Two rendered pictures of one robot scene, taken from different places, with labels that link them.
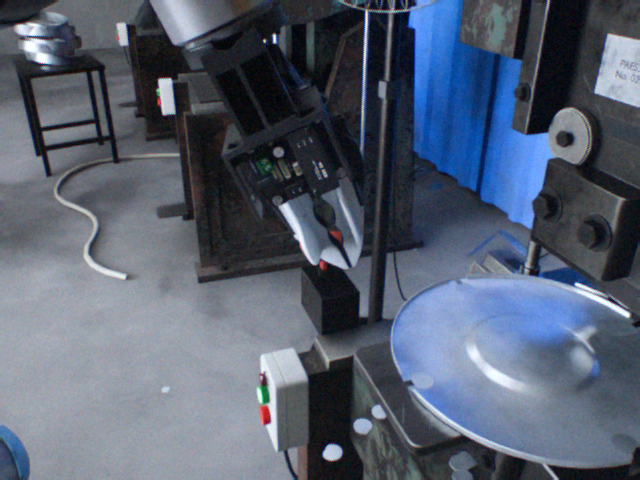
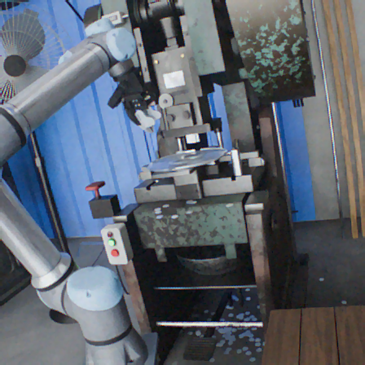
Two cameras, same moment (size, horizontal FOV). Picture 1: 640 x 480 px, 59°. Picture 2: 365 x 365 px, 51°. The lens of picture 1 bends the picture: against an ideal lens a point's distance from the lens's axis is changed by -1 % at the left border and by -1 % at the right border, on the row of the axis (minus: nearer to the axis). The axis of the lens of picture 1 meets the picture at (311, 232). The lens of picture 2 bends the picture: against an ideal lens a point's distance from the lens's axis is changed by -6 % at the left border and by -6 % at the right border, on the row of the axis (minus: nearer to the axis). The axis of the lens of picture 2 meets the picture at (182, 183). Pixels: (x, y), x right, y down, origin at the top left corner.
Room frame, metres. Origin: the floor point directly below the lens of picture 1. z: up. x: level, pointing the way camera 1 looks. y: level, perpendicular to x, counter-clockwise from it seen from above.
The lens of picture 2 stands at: (-0.42, 0.85, 1.04)
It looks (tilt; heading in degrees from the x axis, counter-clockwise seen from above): 14 degrees down; 311
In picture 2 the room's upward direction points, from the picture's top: 12 degrees counter-clockwise
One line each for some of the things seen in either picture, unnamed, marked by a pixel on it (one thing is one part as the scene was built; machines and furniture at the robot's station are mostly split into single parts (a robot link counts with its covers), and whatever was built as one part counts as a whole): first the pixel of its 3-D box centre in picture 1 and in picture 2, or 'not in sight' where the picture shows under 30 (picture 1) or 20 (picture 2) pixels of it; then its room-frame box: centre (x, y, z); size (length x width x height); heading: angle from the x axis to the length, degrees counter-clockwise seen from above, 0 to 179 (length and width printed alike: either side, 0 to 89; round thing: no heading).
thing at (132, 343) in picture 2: not in sight; (112, 343); (0.28, 0.40, 0.50); 0.15 x 0.15 x 0.10
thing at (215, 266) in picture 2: not in sight; (216, 252); (0.50, -0.35, 0.36); 0.34 x 0.34 x 0.10
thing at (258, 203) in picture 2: not in sight; (281, 213); (0.30, -0.57, 0.45); 0.92 x 0.12 x 0.90; 109
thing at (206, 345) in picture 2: not in sight; (217, 315); (0.46, -0.22, 0.14); 0.59 x 0.10 x 0.05; 109
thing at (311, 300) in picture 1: (329, 326); (108, 219); (0.72, -0.03, 0.62); 0.10 x 0.06 x 0.20; 19
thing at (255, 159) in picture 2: not in sight; (240, 152); (0.34, -0.40, 0.76); 0.17 x 0.06 x 0.10; 19
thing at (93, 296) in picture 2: not in sight; (97, 301); (0.29, 0.40, 0.62); 0.13 x 0.12 x 0.14; 176
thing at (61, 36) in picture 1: (62, 89); not in sight; (3.11, 1.36, 0.40); 0.45 x 0.40 x 0.79; 31
